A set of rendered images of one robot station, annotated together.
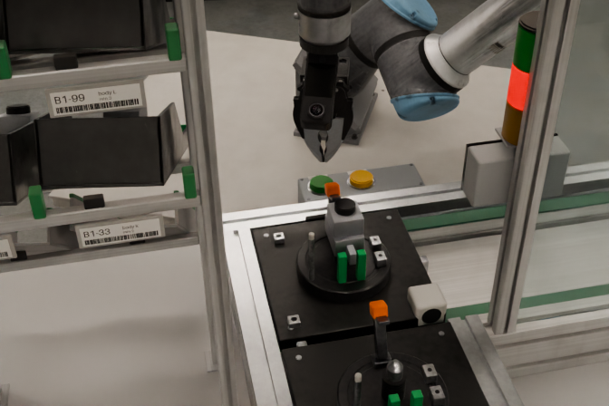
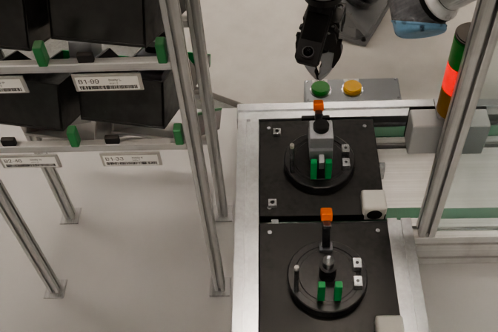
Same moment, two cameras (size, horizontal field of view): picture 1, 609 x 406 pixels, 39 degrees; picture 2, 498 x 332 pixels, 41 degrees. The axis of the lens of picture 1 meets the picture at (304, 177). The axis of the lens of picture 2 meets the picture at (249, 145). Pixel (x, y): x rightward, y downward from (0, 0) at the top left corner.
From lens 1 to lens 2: 27 cm
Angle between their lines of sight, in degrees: 18
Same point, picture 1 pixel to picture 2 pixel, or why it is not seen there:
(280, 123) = not seen: hidden behind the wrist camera
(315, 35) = not seen: outside the picture
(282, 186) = (298, 75)
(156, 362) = (179, 208)
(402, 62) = not seen: outside the picture
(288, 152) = not seen: hidden behind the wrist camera
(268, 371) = (247, 237)
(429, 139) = (424, 47)
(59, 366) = (115, 200)
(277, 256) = (273, 147)
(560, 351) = (471, 253)
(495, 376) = (409, 270)
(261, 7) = not seen: outside the picture
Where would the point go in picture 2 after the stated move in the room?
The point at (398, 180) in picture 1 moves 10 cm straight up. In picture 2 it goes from (381, 92) to (386, 59)
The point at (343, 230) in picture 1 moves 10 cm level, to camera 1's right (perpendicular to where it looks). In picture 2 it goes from (316, 144) to (370, 151)
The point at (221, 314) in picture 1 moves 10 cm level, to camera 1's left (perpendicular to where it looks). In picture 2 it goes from (205, 211) to (147, 202)
